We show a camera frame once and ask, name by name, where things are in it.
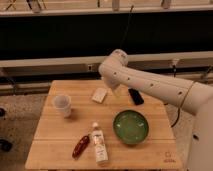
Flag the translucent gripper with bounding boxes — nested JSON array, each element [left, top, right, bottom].
[[102, 77, 121, 97]]

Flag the white sponge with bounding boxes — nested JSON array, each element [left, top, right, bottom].
[[92, 88, 107, 103]]

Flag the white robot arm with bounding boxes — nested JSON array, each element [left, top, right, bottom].
[[98, 49, 213, 171]]

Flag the black smartphone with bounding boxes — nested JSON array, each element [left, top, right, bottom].
[[128, 89, 144, 105]]

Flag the green bowl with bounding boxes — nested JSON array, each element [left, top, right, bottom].
[[113, 110, 149, 145]]

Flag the clear plastic bottle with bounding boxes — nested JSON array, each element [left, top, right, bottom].
[[92, 122, 108, 164]]

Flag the wooden folding table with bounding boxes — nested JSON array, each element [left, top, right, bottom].
[[25, 80, 182, 170]]

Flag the red brown pepper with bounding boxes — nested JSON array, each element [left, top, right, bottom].
[[72, 135, 90, 159]]

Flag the black floor cable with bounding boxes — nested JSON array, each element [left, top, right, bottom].
[[170, 105, 181, 128]]

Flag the black hanging cable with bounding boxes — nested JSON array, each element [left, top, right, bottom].
[[119, 4, 135, 51]]

